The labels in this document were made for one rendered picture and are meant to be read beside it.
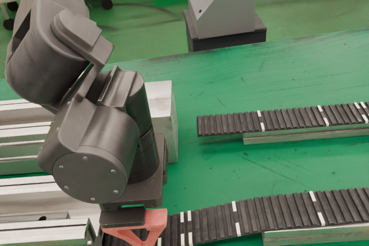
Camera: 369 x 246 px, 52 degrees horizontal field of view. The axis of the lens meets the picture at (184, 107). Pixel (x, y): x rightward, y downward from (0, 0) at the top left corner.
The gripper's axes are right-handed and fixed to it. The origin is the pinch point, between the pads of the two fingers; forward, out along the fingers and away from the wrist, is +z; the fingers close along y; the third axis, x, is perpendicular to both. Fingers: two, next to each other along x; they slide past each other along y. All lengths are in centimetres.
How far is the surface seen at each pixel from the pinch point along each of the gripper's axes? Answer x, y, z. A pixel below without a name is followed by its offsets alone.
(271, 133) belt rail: 18.6, -16.9, 2.7
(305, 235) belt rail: 19.1, 1.6, 3.8
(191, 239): 5.2, 1.6, 2.7
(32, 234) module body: -11.9, 4.1, -3.8
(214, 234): 8.1, 1.6, 2.2
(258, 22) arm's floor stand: 25, -65, 5
